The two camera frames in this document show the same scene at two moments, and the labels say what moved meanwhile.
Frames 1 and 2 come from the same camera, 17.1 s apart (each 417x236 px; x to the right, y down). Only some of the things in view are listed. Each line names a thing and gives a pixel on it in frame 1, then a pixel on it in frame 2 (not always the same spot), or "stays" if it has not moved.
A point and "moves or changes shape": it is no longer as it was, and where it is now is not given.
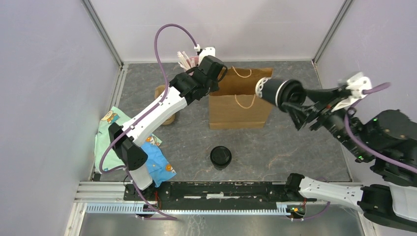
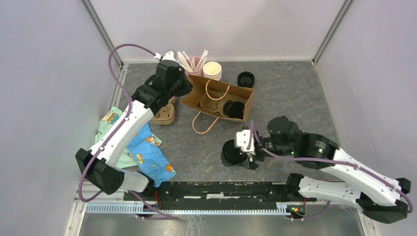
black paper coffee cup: (268, 88) to (234, 109)
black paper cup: (220, 157) to (231, 155)
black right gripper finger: (302, 115) to (253, 165)
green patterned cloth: (106, 156) stays
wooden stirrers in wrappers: (185, 62) stays
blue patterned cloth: (159, 168) stays
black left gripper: (215, 86) to (188, 85)
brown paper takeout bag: (235, 105) moves or changes shape
